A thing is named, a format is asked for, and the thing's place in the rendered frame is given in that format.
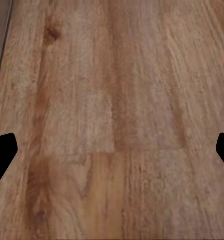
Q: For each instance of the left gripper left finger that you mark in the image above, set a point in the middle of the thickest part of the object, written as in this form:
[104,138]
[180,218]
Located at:
[8,150]

